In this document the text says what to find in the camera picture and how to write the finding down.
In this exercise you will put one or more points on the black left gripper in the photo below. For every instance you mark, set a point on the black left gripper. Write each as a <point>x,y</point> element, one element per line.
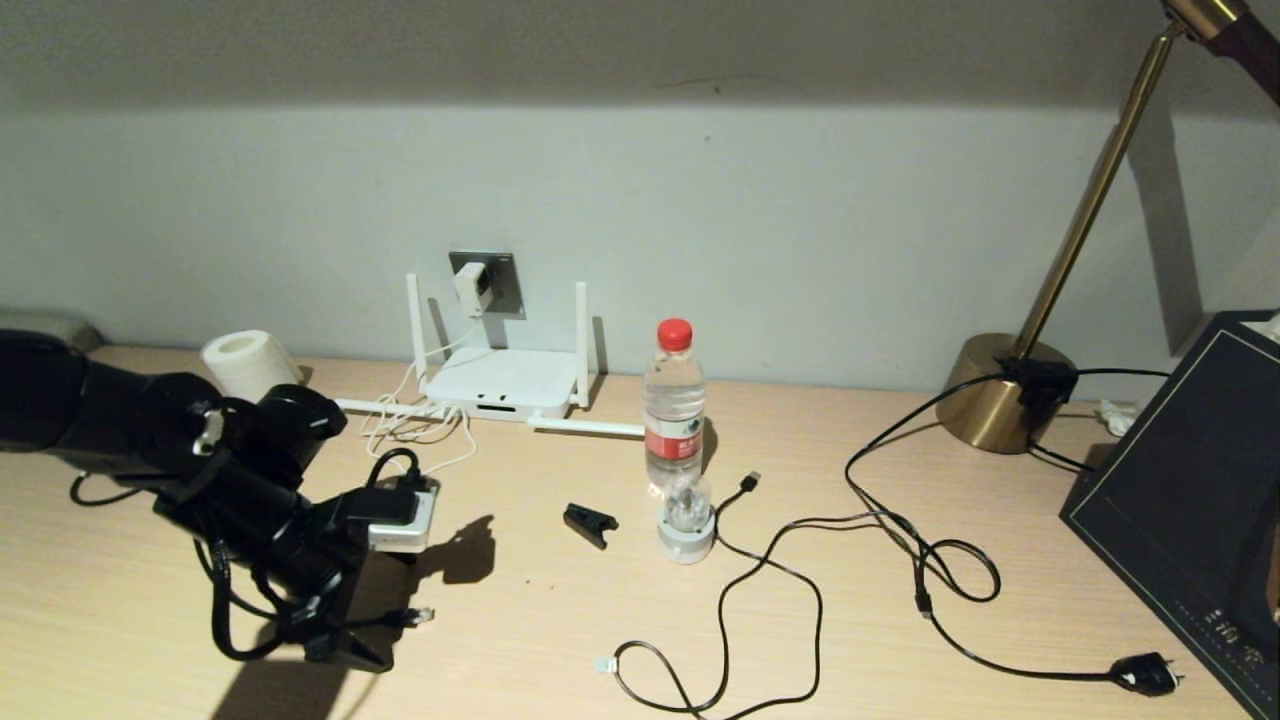
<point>300,540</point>

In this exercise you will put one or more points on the white power adapter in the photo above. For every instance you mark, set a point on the white power adapter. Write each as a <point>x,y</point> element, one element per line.
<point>468,285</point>

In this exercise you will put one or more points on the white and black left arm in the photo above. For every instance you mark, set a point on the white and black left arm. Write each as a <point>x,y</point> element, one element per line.
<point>120,420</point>

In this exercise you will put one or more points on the white router with antennas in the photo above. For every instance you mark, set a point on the white router with antennas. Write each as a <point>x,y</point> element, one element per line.
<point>500,385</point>

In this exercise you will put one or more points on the small black clip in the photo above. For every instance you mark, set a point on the small black clip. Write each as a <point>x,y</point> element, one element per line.
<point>588,522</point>

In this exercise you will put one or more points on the white toilet paper roll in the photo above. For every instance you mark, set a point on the white toilet paper roll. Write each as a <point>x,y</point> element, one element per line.
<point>245,365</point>

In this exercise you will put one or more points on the glass bulb on white base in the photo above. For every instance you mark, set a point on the glass bulb on white base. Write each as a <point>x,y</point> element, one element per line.
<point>686,545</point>

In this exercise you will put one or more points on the red-capped clear water bottle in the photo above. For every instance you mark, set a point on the red-capped clear water bottle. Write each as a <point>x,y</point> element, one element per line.
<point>675,400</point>

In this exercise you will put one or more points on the grey padded object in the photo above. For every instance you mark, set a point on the grey padded object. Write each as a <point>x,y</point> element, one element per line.
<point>70,330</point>

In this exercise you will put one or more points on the gold desk lamp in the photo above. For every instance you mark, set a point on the gold desk lamp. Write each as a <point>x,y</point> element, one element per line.
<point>988,396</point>

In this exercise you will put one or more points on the crumpled white tissue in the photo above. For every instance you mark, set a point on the crumpled white tissue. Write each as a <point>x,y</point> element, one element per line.
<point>1120,416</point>

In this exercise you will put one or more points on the dark box with gold trim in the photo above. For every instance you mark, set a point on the dark box with gold trim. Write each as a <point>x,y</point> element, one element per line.
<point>1180,500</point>

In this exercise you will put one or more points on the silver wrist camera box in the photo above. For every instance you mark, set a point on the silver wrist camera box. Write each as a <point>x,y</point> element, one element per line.
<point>405,525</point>

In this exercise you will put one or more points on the grey wall socket plate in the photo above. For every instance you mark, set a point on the grey wall socket plate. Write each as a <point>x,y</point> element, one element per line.
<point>505,290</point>

